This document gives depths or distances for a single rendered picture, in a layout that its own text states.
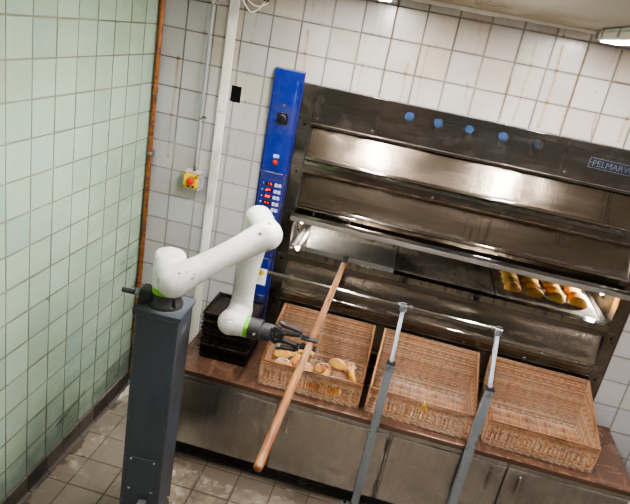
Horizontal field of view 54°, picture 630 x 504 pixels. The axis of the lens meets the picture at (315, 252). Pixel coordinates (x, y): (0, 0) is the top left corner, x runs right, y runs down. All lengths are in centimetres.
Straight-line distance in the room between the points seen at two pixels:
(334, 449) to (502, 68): 212
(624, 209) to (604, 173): 21
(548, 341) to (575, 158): 102
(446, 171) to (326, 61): 84
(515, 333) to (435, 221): 78
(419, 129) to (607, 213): 104
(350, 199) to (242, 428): 138
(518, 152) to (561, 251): 58
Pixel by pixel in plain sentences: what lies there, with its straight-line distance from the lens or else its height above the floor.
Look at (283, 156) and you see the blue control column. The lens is 337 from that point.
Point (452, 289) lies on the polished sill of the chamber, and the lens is 351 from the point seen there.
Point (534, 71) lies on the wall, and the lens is 328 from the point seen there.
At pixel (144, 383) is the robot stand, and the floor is 85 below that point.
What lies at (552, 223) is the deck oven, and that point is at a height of 166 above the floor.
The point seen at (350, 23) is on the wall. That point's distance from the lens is 328.
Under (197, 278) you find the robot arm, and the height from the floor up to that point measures 143.
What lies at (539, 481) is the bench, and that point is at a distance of 347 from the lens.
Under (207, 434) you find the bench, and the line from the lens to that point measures 359.
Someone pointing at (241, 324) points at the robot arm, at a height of 120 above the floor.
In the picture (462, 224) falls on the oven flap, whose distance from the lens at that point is 339.
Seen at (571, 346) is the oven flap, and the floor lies 101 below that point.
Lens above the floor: 244
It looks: 21 degrees down
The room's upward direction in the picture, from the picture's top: 11 degrees clockwise
